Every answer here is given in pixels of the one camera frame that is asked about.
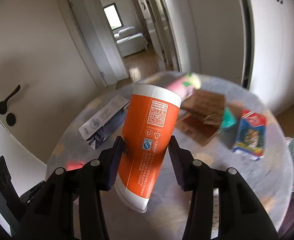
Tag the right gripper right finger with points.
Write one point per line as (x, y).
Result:
(224, 195)

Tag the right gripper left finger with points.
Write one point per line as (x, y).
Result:
(50, 214)

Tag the orange paper cup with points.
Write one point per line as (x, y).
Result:
(149, 123)

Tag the pink yogurt bottle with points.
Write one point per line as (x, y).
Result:
(185, 85)

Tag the blue red milk carton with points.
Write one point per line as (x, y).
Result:
(250, 138)

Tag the white toothpaste box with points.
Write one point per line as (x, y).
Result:
(105, 122)

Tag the green small box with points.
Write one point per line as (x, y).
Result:
(228, 120)

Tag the brown cardboard piece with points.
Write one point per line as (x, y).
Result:
(203, 118)

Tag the white wardrobe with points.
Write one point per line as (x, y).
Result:
(248, 42)

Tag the white sofa in far room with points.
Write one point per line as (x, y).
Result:
(130, 41)

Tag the window in far room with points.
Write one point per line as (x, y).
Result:
(113, 16)

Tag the white door with black handle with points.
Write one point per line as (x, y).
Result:
(46, 75)

